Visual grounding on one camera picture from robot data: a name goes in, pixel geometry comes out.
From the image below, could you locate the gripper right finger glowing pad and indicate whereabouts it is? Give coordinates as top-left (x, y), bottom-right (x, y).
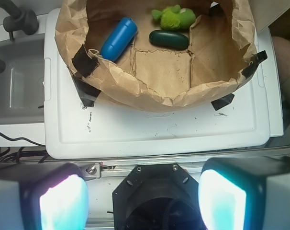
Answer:
top-left (198, 157), bottom-right (290, 230)

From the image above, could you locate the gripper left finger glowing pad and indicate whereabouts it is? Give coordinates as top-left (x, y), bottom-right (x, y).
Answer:
top-left (0, 163), bottom-right (89, 230)

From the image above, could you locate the blue plastic bottle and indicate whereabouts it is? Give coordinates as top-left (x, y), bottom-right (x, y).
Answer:
top-left (100, 17), bottom-right (137, 61)

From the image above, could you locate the grey toy sink basin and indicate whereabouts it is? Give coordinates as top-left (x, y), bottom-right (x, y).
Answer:
top-left (0, 34), bottom-right (45, 125)

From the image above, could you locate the black tape piece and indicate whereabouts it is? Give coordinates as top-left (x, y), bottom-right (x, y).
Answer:
top-left (72, 45), bottom-right (100, 78)

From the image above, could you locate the brown paper bag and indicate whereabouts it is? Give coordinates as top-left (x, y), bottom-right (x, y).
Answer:
top-left (55, 0), bottom-right (257, 112)

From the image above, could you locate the dark green oval object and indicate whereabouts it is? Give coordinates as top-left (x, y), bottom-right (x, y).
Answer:
top-left (149, 30), bottom-right (190, 50)

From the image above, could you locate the dark grey toy faucet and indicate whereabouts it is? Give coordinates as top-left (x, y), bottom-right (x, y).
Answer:
top-left (3, 8), bottom-right (39, 42)

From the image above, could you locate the green plush toy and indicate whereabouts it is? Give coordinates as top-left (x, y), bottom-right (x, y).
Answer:
top-left (151, 4), bottom-right (196, 31)

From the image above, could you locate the aluminium frame rail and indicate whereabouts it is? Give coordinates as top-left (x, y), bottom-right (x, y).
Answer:
top-left (0, 146), bottom-right (290, 179)

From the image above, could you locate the black cable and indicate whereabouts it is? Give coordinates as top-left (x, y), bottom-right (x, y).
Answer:
top-left (0, 126), bottom-right (46, 147)

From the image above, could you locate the black octagonal mount plate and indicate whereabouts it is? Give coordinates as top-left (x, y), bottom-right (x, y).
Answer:
top-left (112, 163), bottom-right (206, 230)

